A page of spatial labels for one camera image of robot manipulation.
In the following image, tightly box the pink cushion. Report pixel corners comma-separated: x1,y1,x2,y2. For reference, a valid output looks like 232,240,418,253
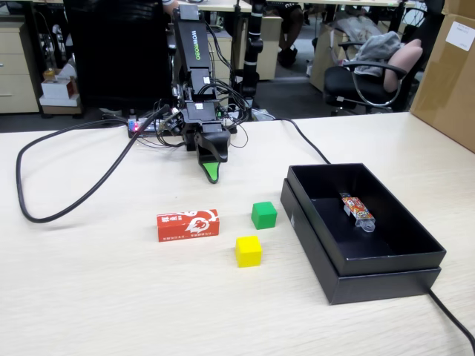
383,39,425,93

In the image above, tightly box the beige drawer cabinet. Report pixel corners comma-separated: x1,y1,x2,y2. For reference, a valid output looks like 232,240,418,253
0,21,40,114

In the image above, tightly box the orange printed carton box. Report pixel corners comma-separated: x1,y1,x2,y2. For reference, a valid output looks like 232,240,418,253
155,208,220,243

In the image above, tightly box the flat white box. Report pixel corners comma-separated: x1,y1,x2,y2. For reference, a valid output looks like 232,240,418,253
39,94,82,109

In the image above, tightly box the person in striped shirt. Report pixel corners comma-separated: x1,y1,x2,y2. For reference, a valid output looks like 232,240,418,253
162,0,181,18

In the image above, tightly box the black office chair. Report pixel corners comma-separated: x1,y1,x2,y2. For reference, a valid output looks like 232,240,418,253
323,39,409,113

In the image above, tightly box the green cube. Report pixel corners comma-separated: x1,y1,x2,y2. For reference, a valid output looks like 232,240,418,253
251,201,278,230

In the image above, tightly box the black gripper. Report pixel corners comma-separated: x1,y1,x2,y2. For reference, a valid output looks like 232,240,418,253
182,102,232,185

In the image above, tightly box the black box tray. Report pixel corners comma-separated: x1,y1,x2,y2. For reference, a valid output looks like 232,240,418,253
287,162,447,277

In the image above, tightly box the black box lid base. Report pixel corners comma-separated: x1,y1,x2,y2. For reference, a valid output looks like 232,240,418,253
280,177,442,306

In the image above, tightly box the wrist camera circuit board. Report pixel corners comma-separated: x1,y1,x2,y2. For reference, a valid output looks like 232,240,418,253
158,110,186,135

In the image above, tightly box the white paper label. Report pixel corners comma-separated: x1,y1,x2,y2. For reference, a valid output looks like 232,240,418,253
445,21,475,52

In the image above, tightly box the black power cable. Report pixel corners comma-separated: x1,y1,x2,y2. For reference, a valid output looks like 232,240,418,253
272,117,475,346

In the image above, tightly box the large brown cardboard box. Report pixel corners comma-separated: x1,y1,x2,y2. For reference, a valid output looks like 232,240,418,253
410,13,475,154

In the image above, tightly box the grey cloth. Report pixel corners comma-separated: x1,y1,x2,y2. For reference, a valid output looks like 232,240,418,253
350,31,404,78

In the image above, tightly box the colourful packet in clear case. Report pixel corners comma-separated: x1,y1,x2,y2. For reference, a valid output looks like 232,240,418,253
339,191,376,234

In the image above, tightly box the yellow cube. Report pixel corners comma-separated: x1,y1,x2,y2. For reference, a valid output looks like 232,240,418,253
234,235,263,268

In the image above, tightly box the small brown cardboard box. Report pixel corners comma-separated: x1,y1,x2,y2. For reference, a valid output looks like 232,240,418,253
443,0,475,19

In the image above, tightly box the large black monitor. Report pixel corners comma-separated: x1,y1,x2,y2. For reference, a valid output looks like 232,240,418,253
62,0,174,111

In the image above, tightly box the thick black camera cable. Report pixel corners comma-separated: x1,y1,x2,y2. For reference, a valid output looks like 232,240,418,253
15,105,171,224

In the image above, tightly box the white carton with brown print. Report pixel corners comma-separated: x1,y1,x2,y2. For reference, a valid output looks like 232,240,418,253
40,76,79,100

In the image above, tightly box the seated person in black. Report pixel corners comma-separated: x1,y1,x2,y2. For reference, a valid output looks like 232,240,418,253
276,0,309,69

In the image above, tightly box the controller board with red light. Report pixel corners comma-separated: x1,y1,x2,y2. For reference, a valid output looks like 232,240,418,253
128,117,180,139

